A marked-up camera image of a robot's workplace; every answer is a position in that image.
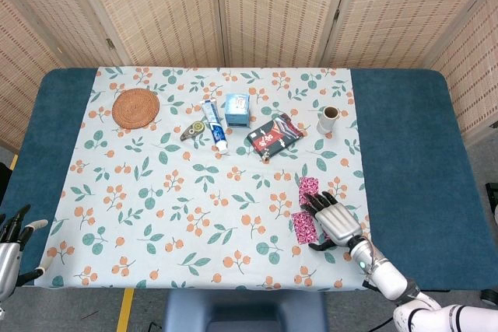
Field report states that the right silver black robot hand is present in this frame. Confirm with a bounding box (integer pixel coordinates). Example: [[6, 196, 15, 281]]
[[301, 190, 365, 252]]

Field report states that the black patterned pouch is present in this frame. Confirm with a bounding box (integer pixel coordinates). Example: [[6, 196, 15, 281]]
[[246, 112, 305, 162]]

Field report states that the floral print tablecloth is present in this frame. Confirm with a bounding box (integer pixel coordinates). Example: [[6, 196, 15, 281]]
[[33, 66, 377, 291]]

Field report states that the black white floor device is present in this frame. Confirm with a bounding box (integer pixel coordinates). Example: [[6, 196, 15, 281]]
[[484, 183, 498, 215]]

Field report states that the correction tape dispenser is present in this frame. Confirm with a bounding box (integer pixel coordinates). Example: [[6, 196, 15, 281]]
[[179, 121, 206, 142]]

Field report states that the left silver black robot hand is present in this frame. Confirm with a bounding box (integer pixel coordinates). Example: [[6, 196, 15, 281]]
[[0, 203, 54, 302]]

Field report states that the small white cup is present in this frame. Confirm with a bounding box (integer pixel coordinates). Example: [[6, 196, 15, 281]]
[[316, 106, 341, 135]]

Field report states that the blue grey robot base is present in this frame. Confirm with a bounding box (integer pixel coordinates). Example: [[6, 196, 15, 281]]
[[163, 288, 330, 332]]

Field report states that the blue white toothpaste tube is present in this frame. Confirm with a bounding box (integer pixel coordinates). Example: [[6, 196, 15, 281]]
[[199, 99, 230, 155]]

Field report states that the small light blue box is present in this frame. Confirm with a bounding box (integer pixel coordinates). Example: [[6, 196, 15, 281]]
[[223, 93, 251, 130]]

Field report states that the round woven rattan coaster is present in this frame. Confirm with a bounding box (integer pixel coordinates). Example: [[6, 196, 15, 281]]
[[111, 88, 161, 130]]

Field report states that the blue fabric table cover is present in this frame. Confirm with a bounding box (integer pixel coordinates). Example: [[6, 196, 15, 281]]
[[0, 67, 487, 292]]

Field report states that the pink patterned folding cloth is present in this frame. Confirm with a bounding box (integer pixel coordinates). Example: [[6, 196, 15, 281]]
[[291, 176, 331, 244]]

